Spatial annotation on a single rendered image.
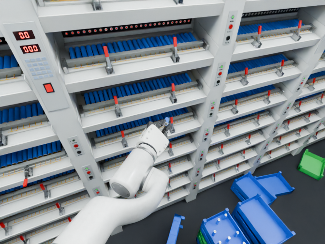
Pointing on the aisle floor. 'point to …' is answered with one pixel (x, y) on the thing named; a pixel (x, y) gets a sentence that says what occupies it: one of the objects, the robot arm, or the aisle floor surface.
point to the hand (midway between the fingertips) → (163, 126)
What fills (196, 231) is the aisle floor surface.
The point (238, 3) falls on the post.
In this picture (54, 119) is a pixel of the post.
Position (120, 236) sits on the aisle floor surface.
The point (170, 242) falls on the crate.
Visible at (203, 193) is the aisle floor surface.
